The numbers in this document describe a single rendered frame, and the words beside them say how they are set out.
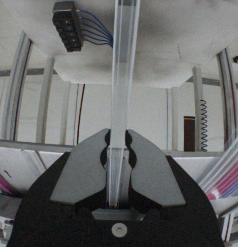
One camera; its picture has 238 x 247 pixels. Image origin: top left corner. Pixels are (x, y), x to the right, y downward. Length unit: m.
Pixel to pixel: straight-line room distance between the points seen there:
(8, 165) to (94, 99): 1.74
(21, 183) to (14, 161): 0.08
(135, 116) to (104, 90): 0.53
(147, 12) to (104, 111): 1.57
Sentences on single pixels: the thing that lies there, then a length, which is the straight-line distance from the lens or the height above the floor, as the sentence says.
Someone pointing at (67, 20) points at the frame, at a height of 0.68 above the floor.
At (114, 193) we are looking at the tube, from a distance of 0.25.
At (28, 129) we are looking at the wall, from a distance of 2.19.
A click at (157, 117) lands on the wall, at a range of 1.96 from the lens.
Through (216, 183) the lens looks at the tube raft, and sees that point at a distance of 0.28.
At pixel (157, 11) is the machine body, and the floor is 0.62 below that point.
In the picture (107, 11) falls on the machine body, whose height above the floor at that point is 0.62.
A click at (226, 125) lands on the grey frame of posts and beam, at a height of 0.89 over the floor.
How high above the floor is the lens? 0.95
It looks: 7 degrees down
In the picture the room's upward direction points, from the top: 178 degrees counter-clockwise
